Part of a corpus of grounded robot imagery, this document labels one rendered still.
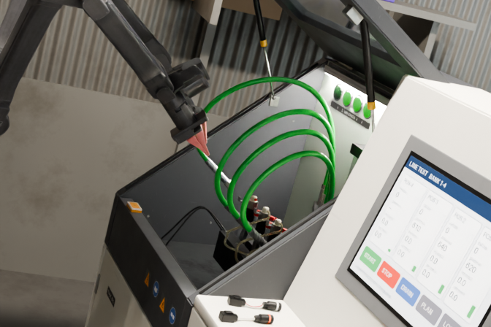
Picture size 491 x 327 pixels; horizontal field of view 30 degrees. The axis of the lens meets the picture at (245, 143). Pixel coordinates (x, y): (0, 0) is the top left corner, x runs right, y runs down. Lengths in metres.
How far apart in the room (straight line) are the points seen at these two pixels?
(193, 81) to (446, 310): 0.88
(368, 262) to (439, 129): 0.31
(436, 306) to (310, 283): 0.42
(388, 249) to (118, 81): 2.39
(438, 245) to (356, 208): 0.30
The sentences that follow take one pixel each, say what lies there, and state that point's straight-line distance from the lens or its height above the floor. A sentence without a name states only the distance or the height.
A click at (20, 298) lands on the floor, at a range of 4.12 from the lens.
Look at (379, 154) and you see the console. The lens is 2.03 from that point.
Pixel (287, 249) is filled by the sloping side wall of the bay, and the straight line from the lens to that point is 2.10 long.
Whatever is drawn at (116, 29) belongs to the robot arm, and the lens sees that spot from 2.03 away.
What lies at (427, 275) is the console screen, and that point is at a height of 1.24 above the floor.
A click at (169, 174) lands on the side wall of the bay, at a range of 2.66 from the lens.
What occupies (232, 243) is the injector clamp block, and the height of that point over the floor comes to 0.98.
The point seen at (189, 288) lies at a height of 0.95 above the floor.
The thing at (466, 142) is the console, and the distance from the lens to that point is 1.84.
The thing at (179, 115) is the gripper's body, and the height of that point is 1.29.
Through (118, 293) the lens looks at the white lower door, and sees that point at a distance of 2.57.
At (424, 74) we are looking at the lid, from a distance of 2.09.
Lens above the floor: 1.80
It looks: 14 degrees down
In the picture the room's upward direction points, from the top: 15 degrees clockwise
